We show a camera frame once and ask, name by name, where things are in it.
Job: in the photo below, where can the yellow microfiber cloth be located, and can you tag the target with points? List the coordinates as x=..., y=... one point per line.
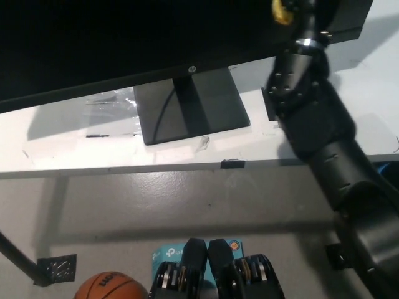
x=278, y=16

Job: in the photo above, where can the left robot body block black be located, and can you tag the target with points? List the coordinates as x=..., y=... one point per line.
x=180, y=280

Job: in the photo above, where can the black HP monitor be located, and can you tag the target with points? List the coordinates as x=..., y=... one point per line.
x=124, y=37

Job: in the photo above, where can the black desk leg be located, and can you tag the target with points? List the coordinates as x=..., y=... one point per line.
x=15, y=253

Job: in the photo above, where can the small clear tape piece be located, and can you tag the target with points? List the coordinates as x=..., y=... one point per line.
x=203, y=143

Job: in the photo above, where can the clear plastic bag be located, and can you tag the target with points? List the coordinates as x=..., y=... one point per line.
x=121, y=99

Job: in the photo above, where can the thin black tape strip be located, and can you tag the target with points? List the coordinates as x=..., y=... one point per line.
x=97, y=136

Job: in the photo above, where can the teal tp-link box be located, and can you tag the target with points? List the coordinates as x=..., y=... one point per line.
x=166, y=253

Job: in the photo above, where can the orange basketball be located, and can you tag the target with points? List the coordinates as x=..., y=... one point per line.
x=109, y=288

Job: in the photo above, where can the black and blue object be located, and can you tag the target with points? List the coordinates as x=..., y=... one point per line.
x=382, y=170

